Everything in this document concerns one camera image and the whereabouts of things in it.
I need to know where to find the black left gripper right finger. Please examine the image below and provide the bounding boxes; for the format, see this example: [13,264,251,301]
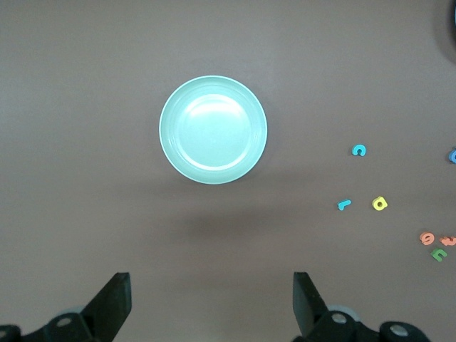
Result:
[291,271,434,342]

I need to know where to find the green plate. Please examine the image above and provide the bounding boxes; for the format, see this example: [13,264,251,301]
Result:
[158,74,269,186]

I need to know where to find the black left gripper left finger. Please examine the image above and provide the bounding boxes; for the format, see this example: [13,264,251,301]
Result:
[0,272,133,342]

